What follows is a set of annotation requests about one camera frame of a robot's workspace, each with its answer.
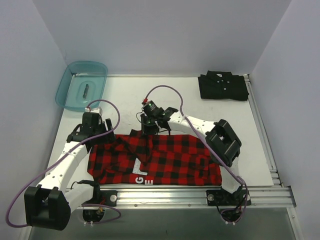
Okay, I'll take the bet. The red black plaid shirt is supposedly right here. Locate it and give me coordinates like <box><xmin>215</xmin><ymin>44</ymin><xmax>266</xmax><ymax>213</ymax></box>
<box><xmin>87</xmin><ymin>129</ymin><xmax>222</xmax><ymax>186</ymax></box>

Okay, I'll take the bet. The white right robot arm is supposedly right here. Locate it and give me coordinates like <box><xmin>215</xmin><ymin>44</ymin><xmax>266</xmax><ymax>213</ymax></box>
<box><xmin>140</xmin><ymin>100</ymin><xmax>244</xmax><ymax>205</ymax></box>

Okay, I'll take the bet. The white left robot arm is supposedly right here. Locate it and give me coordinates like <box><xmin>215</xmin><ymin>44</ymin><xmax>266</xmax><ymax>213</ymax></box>
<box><xmin>24</xmin><ymin>108</ymin><xmax>115</xmax><ymax>231</ymax></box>

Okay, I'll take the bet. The dark object in basin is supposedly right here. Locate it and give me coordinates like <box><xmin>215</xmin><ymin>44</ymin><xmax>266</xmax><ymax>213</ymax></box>
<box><xmin>82</xmin><ymin>84</ymin><xmax>90</xmax><ymax>99</ymax></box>

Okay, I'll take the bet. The teal plastic basin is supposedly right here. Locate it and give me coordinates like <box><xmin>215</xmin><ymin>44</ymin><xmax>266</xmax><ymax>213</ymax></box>
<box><xmin>55</xmin><ymin>60</ymin><xmax>108</xmax><ymax>112</ymax></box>

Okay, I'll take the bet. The folded black button shirt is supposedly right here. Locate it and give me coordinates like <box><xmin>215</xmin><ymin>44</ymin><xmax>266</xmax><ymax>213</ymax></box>
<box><xmin>198</xmin><ymin>70</ymin><xmax>249</xmax><ymax>102</ymax></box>

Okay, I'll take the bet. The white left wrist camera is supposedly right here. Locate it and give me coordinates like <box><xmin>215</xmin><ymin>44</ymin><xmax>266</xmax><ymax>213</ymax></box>
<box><xmin>84</xmin><ymin>106</ymin><xmax>103</xmax><ymax>116</ymax></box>

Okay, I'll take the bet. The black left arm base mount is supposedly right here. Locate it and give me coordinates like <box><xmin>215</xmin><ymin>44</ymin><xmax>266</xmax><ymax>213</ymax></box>
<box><xmin>85</xmin><ymin>190</ymin><xmax>118</xmax><ymax>207</ymax></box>

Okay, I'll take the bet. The aluminium right side rail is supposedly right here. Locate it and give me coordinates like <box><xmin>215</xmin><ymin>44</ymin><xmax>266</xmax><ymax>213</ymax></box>
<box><xmin>243</xmin><ymin>74</ymin><xmax>284</xmax><ymax>187</ymax></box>

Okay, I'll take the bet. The aluminium rail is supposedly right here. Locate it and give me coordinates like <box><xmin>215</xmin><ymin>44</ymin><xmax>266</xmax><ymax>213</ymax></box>
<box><xmin>243</xmin><ymin>74</ymin><xmax>284</xmax><ymax>187</ymax></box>
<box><xmin>72</xmin><ymin>186</ymin><xmax>297</xmax><ymax>209</ymax></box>

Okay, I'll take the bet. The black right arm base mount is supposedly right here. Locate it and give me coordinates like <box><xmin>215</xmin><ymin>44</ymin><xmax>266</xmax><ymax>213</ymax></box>
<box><xmin>206</xmin><ymin>187</ymin><xmax>247</xmax><ymax>207</ymax></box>

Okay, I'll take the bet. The aluminium front rail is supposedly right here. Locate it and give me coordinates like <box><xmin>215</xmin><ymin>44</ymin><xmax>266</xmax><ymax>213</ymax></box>
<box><xmin>72</xmin><ymin>186</ymin><xmax>297</xmax><ymax>209</ymax></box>

